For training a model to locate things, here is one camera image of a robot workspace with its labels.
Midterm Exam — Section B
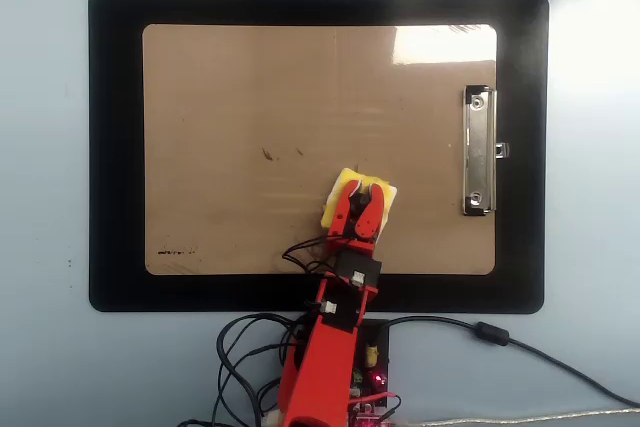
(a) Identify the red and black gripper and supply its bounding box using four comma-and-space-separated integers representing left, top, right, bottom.
324, 180, 389, 290

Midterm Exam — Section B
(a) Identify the yellow sponge with black knob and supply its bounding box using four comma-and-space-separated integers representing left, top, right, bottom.
319, 168, 398, 244

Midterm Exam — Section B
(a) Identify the controller circuit board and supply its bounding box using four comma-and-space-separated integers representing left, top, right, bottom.
347, 399, 401, 427

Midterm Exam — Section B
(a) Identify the silver metal clipboard clip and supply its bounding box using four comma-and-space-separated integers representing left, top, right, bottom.
460, 84, 511, 218

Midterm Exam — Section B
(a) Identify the brown clipboard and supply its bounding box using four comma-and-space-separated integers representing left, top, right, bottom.
141, 22, 499, 277

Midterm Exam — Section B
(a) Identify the black rectangular desk mat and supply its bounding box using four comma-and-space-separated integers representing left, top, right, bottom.
87, 0, 550, 314

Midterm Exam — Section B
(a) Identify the black servo cable bundle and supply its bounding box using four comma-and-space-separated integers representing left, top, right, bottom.
177, 234, 344, 427

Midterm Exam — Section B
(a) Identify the black power cable with ferrite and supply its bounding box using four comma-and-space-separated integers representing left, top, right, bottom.
372, 315, 640, 407

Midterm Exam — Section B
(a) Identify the red wire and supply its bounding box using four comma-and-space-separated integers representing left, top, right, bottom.
346, 390, 403, 421

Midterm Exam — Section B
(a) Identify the silver USB cable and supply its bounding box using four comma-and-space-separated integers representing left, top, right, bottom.
397, 407, 640, 427

